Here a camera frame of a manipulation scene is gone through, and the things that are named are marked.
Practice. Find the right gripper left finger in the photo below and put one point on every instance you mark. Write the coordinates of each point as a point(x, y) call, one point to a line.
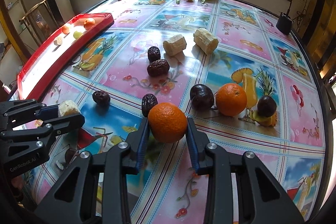
point(93, 188)

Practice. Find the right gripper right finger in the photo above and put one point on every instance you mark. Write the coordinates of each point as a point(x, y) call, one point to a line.
point(261, 199)

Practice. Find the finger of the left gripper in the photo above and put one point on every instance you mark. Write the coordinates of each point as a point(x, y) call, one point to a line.
point(19, 112)
point(25, 142)

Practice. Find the isolated red date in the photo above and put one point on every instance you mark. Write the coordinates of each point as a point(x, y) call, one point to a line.
point(101, 98)

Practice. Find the small dark plum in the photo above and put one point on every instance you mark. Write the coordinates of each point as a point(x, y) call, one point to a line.
point(266, 106)

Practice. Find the green grape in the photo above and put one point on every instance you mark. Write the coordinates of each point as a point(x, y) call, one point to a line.
point(77, 34)

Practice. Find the dark date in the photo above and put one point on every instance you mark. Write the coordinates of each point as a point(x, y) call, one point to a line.
point(148, 102)
point(153, 54)

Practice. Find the large orange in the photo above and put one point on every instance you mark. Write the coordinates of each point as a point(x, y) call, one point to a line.
point(167, 122)

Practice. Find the large dark plum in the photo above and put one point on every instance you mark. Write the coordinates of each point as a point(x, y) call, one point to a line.
point(202, 97)

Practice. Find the reddish brown date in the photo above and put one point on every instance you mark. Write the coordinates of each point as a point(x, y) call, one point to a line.
point(158, 68)

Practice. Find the wooden chair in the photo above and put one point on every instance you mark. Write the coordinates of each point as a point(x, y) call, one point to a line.
point(36, 25)

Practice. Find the red white tray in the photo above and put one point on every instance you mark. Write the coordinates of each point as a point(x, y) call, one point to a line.
point(48, 60)

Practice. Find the sugarcane piece near dates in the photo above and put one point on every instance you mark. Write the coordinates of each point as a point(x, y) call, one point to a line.
point(174, 45)

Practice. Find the long sugarcane piece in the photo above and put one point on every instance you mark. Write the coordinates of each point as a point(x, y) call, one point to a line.
point(205, 40)

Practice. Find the black small container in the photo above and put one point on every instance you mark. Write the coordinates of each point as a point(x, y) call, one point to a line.
point(284, 24)

